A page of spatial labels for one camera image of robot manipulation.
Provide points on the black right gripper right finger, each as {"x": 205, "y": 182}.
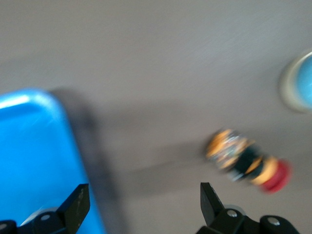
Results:
{"x": 214, "y": 214}

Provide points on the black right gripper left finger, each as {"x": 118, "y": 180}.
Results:
{"x": 73, "y": 209}

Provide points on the light blue call bell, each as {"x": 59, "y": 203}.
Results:
{"x": 302, "y": 80}

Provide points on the blue plastic tray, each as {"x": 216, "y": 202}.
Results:
{"x": 36, "y": 146}

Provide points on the orange black emergency stop switch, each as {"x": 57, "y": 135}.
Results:
{"x": 243, "y": 158}

